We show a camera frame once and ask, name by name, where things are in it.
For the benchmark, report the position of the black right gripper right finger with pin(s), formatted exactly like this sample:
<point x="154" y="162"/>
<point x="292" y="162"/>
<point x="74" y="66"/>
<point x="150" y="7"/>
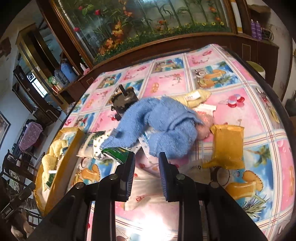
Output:
<point x="205" y="205"/>

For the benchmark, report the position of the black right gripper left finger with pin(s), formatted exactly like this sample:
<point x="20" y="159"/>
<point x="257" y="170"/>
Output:
<point x="69" y="218"/>

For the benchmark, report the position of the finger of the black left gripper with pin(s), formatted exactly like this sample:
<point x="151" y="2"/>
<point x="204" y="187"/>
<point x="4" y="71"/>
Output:
<point x="15" y="203"/>

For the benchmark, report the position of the yellow cloth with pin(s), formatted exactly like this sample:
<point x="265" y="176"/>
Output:
<point x="51" y="162"/>

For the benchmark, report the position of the orange yellow snack packet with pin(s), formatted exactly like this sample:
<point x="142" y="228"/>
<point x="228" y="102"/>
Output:
<point x="227" y="147"/>

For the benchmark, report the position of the green white snack packet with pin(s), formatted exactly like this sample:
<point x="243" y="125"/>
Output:
<point x="119" y="154"/>

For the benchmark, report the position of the large blue towel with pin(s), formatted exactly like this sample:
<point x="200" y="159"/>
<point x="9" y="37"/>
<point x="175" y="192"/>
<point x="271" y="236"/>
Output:
<point x="173" y="122"/>

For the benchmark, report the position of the white blue-text packet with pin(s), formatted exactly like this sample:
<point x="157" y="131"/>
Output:
<point x="144" y="139"/>

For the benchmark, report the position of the lemon print tissue pack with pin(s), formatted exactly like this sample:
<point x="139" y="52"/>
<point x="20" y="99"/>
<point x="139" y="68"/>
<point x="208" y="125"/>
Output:
<point x="90" y="147"/>

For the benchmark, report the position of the wooden chair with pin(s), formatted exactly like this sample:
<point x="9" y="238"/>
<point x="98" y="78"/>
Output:
<point x="20" y="171"/>

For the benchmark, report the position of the yellow-rimmed white foam tray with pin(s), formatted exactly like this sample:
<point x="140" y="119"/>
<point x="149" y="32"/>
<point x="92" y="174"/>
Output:
<point x="47" y="200"/>

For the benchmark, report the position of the pink fluffy toy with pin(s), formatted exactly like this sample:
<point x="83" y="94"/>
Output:
<point x="203" y="129"/>

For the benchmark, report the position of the colourful cartoon tablecloth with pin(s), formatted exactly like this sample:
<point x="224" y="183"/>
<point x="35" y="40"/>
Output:
<point x="192" y="146"/>

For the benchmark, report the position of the white label card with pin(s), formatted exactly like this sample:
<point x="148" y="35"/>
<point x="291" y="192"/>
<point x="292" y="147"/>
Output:
<point x="205" y="109"/>

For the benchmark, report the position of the black electric motor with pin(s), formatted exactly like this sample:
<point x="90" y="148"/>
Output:
<point x="123" y="100"/>

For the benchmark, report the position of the blue water jug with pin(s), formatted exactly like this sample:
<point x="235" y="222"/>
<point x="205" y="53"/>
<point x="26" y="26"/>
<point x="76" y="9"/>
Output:
<point x="68" y="71"/>

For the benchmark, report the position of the purple bottles pair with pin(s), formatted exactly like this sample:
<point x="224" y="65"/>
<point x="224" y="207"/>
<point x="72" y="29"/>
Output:
<point x="256" y="30"/>

